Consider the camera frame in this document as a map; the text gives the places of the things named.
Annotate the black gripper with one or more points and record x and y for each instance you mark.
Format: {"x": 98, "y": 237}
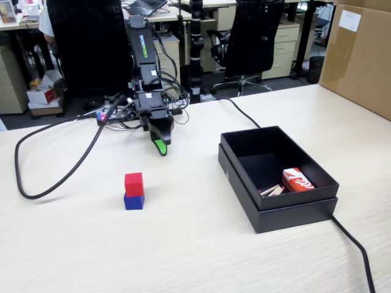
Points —
{"x": 149, "y": 102}

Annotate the red cube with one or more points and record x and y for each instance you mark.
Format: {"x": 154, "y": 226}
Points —
{"x": 133, "y": 184}

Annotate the person forearm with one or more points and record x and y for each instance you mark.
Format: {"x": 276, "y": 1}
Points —
{"x": 126, "y": 13}

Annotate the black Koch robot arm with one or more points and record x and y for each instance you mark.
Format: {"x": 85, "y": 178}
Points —
{"x": 143, "y": 45}

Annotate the blue cube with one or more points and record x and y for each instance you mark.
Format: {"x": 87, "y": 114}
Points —
{"x": 133, "y": 203}

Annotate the controller board with LEDs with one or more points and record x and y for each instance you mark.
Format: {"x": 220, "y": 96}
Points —
{"x": 102, "y": 117}

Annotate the black pole with white rings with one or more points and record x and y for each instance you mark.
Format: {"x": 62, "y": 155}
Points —
{"x": 196, "y": 55}

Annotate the black cardboard box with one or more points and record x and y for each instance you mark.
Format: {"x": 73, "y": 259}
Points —
{"x": 259, "y": 164}

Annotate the thin black stand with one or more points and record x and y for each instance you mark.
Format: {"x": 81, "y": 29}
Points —
{"x": 180, "y": 27}

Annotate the flat brown carton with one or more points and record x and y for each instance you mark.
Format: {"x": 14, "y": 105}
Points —
{"x": 49, "y": 109}

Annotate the black high-back office chair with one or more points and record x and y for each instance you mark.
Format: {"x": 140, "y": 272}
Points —
{"x": 88, "y": 45}

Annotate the wooden match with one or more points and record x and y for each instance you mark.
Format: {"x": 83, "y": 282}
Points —
{"x": 270, "y": 189}
{"x": 279, "y": 192}
{"x": 275, "y": 191}

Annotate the open white carton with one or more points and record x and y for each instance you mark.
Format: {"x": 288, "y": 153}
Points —
{"x": 52, "y": 77}

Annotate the white box with red side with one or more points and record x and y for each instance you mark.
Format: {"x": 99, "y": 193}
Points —
{"x": 41, "y": 95}

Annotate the black laptop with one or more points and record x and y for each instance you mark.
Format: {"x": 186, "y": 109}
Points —
{"x": 146, "y": 6}

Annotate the black mesh office chair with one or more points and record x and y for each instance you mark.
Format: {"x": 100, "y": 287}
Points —
{"x": 253, "y": 39}

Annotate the beige office desk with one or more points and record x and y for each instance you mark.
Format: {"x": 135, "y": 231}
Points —
{"x": 91, "y": 19}

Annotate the orange white matchbox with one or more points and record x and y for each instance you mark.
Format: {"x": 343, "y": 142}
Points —
{"x": 297, "y": 180}

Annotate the black open box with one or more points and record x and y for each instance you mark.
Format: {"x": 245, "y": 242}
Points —
{"x": 293, "y": 217}

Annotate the person in white shirt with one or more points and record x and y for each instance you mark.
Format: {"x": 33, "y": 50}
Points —
{"x": 46, "y": 21}

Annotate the black trash bin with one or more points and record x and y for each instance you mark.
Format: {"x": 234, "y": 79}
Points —
{"x": 316, "y": 70}

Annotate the white apple device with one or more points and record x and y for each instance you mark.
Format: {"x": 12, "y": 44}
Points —
{"x": 31, "y": 12}

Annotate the framed picture card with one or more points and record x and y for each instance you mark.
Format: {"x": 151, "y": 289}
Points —
{"x": 7, "y": 11}

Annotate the large brown cardboard box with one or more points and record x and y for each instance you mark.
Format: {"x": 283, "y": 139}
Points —
{"x": 357, "y": 67}

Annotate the white shipping label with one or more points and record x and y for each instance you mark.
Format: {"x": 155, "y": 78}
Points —
{"x": 350, "y": 19}

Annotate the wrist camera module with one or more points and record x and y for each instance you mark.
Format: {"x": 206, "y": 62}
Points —
{"x": 126, "y": 110}

